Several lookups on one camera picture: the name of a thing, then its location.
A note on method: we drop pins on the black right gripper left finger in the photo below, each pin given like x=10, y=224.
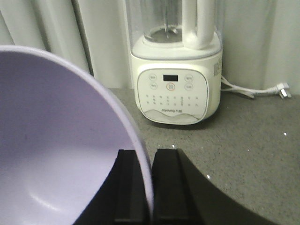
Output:
x=121, y=200

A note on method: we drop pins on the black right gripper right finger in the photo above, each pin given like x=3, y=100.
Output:
x=183, y=196

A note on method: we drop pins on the purple plastic bowl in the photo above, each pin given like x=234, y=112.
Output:
x=60, y=133

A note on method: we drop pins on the white blender with clear jar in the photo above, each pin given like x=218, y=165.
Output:
x=175, y=49

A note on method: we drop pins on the grey pleated curtain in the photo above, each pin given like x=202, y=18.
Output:
x=261, y=38

